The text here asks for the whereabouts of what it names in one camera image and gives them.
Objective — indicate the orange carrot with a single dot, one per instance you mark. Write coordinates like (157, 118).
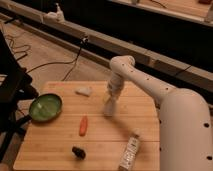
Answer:
(83, 126)

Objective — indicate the clear plastic bottle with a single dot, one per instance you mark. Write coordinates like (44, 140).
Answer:
(130, 152)

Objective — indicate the black chair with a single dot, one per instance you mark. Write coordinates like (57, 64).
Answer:
(15, 87)

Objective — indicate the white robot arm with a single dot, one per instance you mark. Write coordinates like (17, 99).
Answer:
(186, 138)

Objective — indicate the white object on rail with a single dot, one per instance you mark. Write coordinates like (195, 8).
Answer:
(58, 15)

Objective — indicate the wooden table board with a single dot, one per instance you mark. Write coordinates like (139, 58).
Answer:
(48, 146)

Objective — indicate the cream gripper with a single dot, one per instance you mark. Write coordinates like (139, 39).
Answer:
(114, 89)

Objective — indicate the green frying pan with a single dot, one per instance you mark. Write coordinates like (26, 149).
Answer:
(45, 108)

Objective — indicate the white crumpled cloth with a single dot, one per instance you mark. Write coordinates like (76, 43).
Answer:
(85, 91)

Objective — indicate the dark eraser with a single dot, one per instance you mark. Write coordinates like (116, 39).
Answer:
(80, 153)

